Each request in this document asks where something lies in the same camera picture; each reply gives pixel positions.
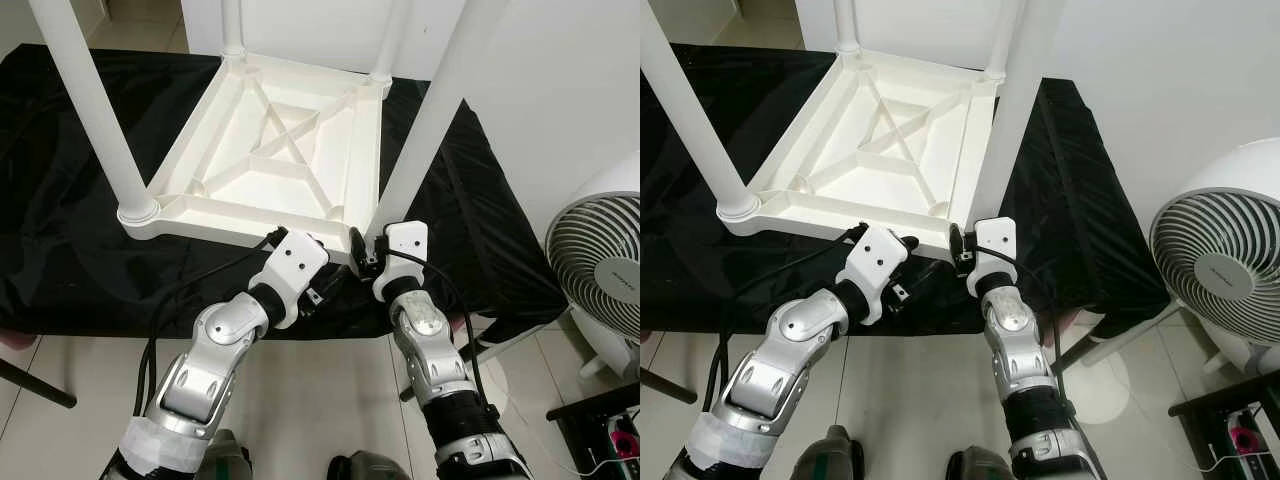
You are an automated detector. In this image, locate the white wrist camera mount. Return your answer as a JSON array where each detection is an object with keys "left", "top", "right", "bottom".
[
  {"left": 968, "top": 217, "right": 1019, "bottom": 298},
  {"left": 838, "top": 225, "right": 911, "bottom": 326},
  {"left": 248, "top": 230, "right": 331, "bottom": 329},
  {"left": 372, "top": 220, "right": 429, "bottom": 301}
]

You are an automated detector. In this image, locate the white plastic table top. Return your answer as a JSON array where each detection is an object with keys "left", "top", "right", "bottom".
[
  {"left": 118, "top": 52, "right": 393, "bottom": 263},
  {"left": 715, "top": 48, "right": 1001, "bottom": 259}
]

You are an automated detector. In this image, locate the white round floor fan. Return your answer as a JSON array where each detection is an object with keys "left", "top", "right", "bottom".
[
  {"left": 545, "top": 150, "right": 641, "bottom": 376},
  {"left": 1150, "top": 140, "right": 1280, "bottom": 376}
]

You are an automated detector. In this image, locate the dark robot right foot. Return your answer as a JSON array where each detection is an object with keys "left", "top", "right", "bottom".
[
  {"left": 328, "top": 452, "right": 411, "bottom": 480},
  {"left": 945, "top": 448, "right": 1016, "bottom": 480}
]

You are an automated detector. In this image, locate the black floor stand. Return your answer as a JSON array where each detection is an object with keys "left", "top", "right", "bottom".
[
  {"left": 1168, "top": 370, "right": 1280, "bottom": 480},
  {"left": 548, "top": 385, "right": 641, "bottom": 480}
]

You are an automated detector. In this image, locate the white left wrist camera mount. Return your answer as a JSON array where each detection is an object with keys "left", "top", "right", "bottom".
[
  {"left": 838, "top": 225, "right": 911, "bottom": 326},
  {"left": 248, "top": 230, "right": 331, "bottom": 329}
]

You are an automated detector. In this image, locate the dark robot left foot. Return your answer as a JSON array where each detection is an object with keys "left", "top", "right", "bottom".
[
  {"left": 195, "top": 432, "right": 253, "bottom": 480},
  {"left": 795, "top": 428, "right": 863, "bottom": 480}
]

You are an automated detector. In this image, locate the white plastic table leg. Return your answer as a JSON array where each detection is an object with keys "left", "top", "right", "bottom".
[
  {"left": 985, "top": 0, "right": 1021, "bottom": 83},
  {"left": 28, "top": 0, "right": 161, "bottom": 226},
  {"left": 833, "top": 0, "right": 861, "bottom": 56},
  {"left": 220, "top": 0, "right": 247, "bottom": 59},
  {"left": 365, "top": 0, "right": 511, "bottom": 241},
  {"left": 368, "top": 0, "right": 413, "bottom": 86},
  {"left": 640, "top": 0, "right": 761, "bottom": 221},
  {"left": 965, "top": 0, "right": 1069, "bottom": 236}
]

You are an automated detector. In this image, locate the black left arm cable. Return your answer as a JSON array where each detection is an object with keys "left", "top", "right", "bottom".
[
  {"left": 135, "top": 228, "right": 286, "bottom": 416},
  {"left": 705, "top": 225, "right": 869, "bottom": 411}
]

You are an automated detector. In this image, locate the dark robot foot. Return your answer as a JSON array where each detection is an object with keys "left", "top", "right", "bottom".
[
  {"left": 945, "top": 448, "right": 1016, "bottom": 480},
  {"left": 795, "top": 428, "right": 863, "bottom": 480},
  {"left": 328, "top": 452, "right": 411, "bottom": 480},
  {"left": 195, "top": 432, "right": 253, "bottom": 480}
]

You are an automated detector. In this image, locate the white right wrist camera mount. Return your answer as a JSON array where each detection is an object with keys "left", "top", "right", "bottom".
[
  {"left": 372, "top": 220, "right": 429, "bottom": 301},
  {"left": 968, "top": 217, "right": 1019, "bottom": 298}
]

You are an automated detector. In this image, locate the black tablecloth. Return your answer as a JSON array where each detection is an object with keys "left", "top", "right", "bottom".
[
  {"left": 640, "top": 42, "right": 1171, "bottom": 336},
  {"left": 0, "top": 45, "right": 569, "bottom": 341}
]

